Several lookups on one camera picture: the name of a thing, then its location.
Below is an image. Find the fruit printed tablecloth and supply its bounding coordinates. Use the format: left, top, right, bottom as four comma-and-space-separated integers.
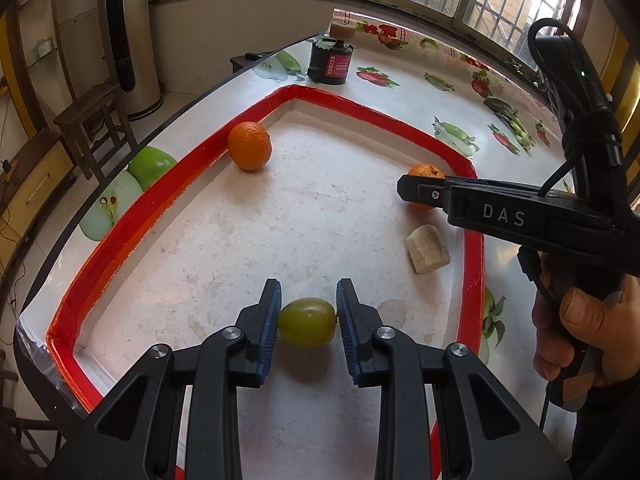
15, 7, 640, 480

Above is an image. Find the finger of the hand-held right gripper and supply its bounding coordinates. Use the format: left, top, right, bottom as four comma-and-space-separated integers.
397, 172, 452, 211
442, 175, 546, 197

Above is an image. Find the person's right hand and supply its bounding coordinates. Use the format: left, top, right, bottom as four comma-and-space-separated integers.
532, 259, 640, 397

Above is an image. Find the person's right forearm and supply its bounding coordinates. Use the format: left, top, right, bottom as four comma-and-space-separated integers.
567, 382, 640, 480

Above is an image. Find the short cork block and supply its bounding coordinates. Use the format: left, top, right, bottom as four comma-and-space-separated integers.
406, 225, 451, 274

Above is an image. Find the white tower air conditioner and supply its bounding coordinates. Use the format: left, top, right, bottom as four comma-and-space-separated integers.
97, 0, 164, 122

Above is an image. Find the small orange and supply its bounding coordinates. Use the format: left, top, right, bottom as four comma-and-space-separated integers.
406, 163, 446, 210

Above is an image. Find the wooden stool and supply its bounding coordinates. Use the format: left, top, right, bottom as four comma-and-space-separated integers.
53, 83, 139, 181

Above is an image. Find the dark side table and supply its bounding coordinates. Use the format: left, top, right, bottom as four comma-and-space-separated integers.
230, 52, 277, 79

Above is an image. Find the yellow wooden cabinet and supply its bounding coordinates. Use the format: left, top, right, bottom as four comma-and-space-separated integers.
0, 129, 79, 281

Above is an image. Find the yellow wooden door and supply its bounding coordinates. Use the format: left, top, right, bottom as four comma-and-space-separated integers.
597, 30, 640, 213

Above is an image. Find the black cylindrical motor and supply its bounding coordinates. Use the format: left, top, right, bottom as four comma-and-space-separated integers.
307, 35, 357, 86

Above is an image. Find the large orange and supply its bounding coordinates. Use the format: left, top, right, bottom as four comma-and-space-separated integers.
227, 121, 273, 171

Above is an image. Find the white wall shelf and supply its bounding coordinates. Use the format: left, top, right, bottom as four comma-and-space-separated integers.
17, 0, 81, 106

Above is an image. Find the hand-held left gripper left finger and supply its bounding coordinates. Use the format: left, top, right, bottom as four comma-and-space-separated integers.
47, 278, 283, 480

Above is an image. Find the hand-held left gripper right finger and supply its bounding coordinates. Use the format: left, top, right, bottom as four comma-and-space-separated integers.
336, 278, 571, 480

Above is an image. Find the green grape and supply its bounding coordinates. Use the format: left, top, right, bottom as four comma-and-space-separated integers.
277, 298, 337, 348

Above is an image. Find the black cable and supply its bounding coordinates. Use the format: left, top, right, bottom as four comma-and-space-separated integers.
528, 18, 623, 197
517, 246, 557, 431

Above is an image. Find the red rimmed tray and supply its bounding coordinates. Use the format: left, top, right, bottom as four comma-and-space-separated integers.
46, 85, 493, 480

